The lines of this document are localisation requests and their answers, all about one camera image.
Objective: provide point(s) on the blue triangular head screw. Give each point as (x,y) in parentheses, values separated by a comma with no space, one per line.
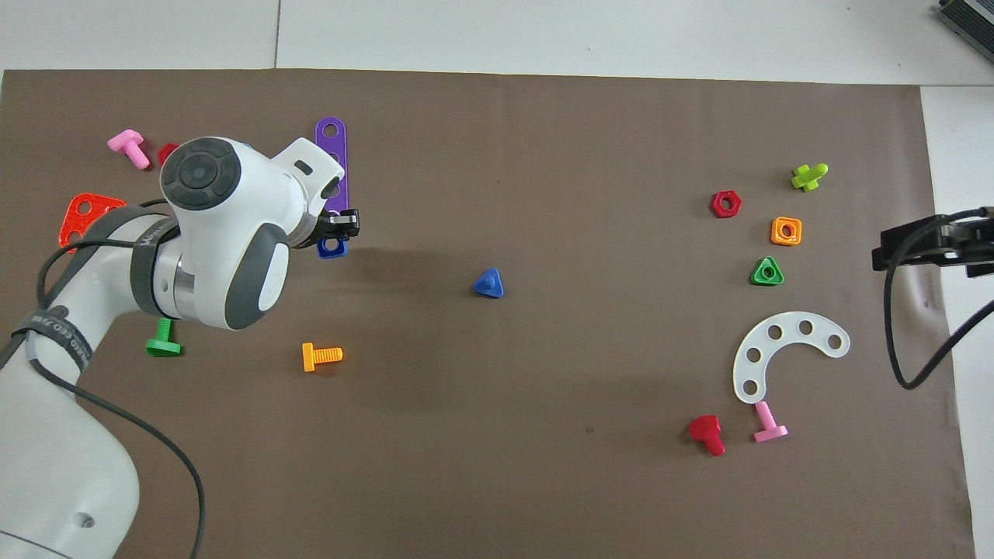
(489,287)

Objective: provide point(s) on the white curved five-hole plate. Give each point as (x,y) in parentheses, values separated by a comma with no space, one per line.
(790,327)

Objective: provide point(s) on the orange square nut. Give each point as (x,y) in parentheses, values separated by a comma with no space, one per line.
(776,233)

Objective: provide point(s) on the green plastic screw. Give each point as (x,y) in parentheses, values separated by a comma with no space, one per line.
(163,347)

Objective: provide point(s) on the purple four-hole strip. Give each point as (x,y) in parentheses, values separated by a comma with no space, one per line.
(328,143)

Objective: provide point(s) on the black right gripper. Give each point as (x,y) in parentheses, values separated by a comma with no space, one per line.
(920,247)

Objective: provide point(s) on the red plastic screw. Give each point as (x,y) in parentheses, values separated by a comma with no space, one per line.
(705,428)

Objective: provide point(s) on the red hexagon nut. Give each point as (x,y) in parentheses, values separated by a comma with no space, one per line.
(165,154)
(715,203)

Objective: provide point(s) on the brown table mat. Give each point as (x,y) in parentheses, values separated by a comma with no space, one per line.
(543,388)

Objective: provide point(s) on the orange plastic screw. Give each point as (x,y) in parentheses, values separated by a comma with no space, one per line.
(311,357)

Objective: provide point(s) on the orange heart three-hole plate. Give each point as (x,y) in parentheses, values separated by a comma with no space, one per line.
(89,217)

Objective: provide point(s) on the lime cross head screw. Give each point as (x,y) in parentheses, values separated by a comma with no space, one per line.
(808,178)

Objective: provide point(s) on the green triangle nut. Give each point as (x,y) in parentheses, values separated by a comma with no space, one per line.
(757,279)

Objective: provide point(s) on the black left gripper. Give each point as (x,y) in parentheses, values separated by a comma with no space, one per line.
(345,223)

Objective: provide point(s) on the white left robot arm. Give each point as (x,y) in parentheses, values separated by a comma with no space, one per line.
(225,233)

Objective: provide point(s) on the blue square nut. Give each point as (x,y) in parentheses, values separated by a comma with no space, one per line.
(342,253)

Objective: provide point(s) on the gray ribbed metal device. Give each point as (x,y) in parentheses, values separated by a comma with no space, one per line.
(974,19)

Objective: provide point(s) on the pink plastic screw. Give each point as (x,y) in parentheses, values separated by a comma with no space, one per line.
(126,143)
(769,427)

